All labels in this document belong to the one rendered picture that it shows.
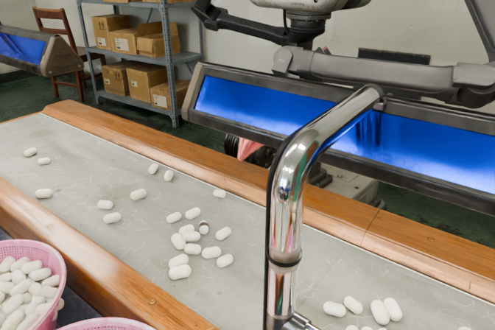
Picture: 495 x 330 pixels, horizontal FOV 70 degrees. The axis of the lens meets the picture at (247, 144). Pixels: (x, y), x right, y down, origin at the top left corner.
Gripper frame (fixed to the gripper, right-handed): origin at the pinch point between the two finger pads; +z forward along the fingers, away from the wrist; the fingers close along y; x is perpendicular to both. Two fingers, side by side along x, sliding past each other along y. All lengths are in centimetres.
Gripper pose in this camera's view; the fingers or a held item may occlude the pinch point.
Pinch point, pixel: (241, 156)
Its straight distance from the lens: 77.4
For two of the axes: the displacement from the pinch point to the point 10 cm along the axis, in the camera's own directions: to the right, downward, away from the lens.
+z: -4.6, 8.5, -2.6
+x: 3.9, 4.5, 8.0
